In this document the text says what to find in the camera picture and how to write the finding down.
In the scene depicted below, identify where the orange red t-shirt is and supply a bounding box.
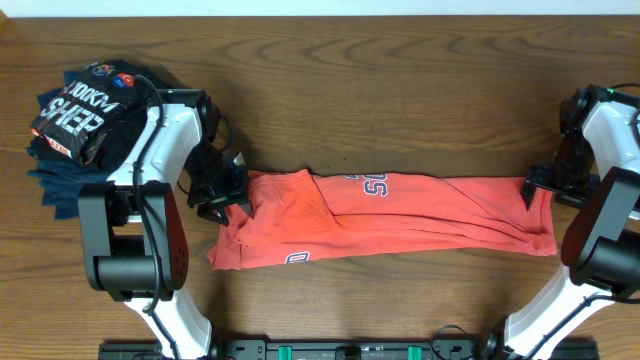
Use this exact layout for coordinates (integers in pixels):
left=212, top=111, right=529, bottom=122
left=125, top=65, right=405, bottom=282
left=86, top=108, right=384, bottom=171
left=207, top=169, right=557, bottom=270

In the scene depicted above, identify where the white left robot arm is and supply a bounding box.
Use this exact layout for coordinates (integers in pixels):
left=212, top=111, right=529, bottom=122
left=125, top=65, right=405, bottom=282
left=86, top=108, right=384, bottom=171
left=78, top=89, right=251, bottom=359

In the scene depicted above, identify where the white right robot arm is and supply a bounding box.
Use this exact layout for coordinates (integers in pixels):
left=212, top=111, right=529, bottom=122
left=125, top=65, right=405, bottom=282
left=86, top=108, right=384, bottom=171
left=483, top=84, right=639, bottom=359

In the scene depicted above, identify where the folded black printed shirt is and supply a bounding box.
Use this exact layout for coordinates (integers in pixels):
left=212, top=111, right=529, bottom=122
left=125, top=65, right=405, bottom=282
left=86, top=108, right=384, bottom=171
left=27, top=59, right=172, bottom=169

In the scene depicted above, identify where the folded navy blue shirt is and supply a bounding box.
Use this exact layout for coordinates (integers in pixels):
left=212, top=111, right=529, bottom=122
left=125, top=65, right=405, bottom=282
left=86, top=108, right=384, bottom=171
left=27, top=94, right=146, bottom=220

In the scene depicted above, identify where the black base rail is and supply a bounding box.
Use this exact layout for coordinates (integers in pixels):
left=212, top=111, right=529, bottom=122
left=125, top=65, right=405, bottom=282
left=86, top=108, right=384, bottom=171
left=97, top=333, right=601, bottom=360

